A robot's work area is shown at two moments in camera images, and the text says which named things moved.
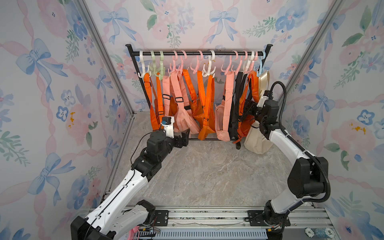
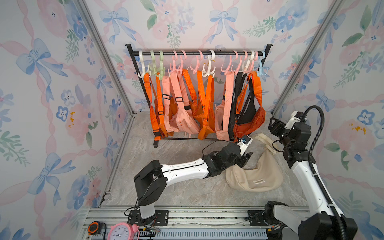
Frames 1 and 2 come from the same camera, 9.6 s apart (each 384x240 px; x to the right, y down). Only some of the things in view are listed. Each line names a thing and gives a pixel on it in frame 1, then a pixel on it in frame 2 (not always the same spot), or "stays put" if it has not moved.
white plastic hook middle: (204, 73) stays put
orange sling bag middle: (203, 113) stays put
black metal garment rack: (135, 53) stays put
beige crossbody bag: (256, 143) -> (268, 175)
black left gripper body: (177, 143) -> (240, 161)
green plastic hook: (153, 69) stays put
